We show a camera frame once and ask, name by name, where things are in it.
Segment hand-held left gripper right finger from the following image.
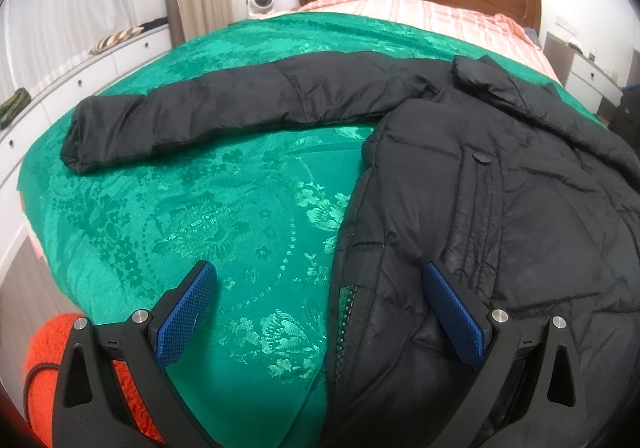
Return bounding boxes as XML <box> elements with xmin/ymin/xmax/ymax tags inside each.
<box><xmin>421</xmin><ymin>261</ymin><xmax>587</xmax><ymax>448</ymax></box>

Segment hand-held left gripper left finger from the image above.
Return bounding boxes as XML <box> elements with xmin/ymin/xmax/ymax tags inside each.
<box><xmin>51</xmin><ymin>260</ymin><xmax>221</xmax><ymax>448</ymax></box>

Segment black puffer jacket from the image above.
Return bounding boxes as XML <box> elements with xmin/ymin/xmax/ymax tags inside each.
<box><xmin>60</xmin><ymin>50</ymin><xmax>640</xmax><ymax>448</ymax></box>

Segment dark clothes on chair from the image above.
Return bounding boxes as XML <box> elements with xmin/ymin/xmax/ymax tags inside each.
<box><xmin>617</xmin><ymin>82</ymin><xmax>640</xmax><ymax>149</ymax></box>

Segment green floral blanket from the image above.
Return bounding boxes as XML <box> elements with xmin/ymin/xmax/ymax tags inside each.
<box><xmin>15</xmin><ymin>10</ymin><xmax>608</xmax><ymax>448</ymax></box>

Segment white window drawer cabinet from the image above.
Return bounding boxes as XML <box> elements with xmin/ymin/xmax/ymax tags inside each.
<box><xmin>0</xmin><ymin>20</ymin><xmax>176</xmax><ymax>211</ymax></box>

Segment camouflage cloth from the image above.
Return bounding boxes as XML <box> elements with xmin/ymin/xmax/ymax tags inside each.
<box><xmin>0</xmin><ymin>86</ymin><xmax>33</xmax><ymax>131</ymax></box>

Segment white nightstand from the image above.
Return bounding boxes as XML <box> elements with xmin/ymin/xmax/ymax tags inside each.
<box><xmin>570</xmin><ymin>45</ymin><xmax>623</xmax><ymax>116</ymax></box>

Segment pink striped bed sheet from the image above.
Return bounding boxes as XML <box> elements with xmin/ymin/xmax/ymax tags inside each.
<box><xmin>292</xmin><ymin>0</ymin><xmax>566</xmax><ymax>86</ymax></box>

